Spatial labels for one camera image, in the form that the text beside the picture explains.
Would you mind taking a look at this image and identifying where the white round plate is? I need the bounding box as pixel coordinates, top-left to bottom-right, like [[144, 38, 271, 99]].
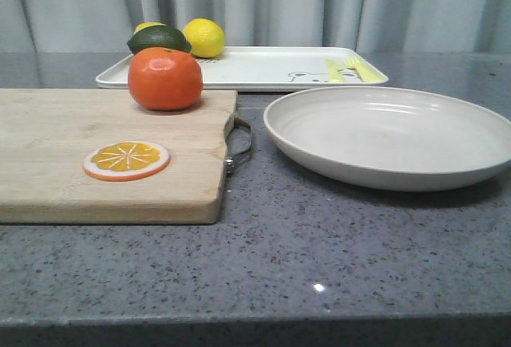
[[263, 86, 510, 191]]

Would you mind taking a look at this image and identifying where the orange mandarin fruit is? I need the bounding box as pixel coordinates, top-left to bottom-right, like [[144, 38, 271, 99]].
[[128, 47, 203, 111]]

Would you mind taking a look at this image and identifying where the white rectangular tray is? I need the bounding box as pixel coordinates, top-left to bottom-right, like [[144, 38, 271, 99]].
[[95, 45, 390, 92]]

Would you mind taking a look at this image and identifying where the yellow lemon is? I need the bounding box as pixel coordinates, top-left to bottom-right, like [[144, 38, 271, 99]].
[[133, 22, 164, 34], [183, 18, 226, 58]]

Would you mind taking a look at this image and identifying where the orange slice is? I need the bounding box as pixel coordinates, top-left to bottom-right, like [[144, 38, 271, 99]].
[[83, 140, 171, 182]]

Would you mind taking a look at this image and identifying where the yellow plastic fork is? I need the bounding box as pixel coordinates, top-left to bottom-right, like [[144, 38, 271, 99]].
[[345, 57, 381, 82]]

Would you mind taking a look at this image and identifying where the green lime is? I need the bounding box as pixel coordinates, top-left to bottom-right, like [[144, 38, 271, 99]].
[[127, 25, 192, 54]]

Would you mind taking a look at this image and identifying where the wooden cutting board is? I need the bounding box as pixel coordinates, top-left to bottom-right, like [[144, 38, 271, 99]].
[[1, 89, 237, 224]]

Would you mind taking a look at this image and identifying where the grey curtain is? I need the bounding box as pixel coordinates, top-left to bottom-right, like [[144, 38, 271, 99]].
[[1, 0, 510, 53]]

